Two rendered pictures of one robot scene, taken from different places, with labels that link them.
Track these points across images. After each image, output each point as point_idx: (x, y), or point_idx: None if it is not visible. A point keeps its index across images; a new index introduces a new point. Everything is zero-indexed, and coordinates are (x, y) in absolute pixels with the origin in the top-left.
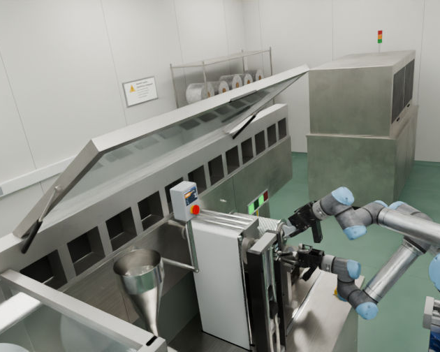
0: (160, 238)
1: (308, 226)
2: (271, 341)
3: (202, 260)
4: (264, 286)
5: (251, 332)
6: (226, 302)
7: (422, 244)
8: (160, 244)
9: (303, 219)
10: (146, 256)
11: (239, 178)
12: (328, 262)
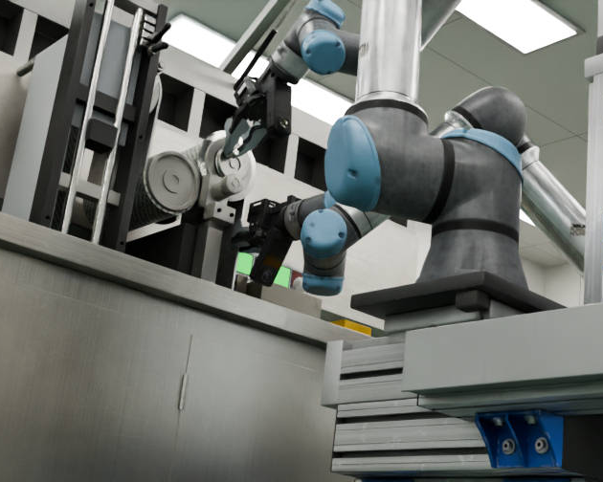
0: None
1: (260, 94)
2: (71, 192)
3: (35, 109)
4: (86, 38)
5: None
6: None
7: (469, 106)
8: None
9: (257, 86)
10: None
11: None
12: (298, 202)
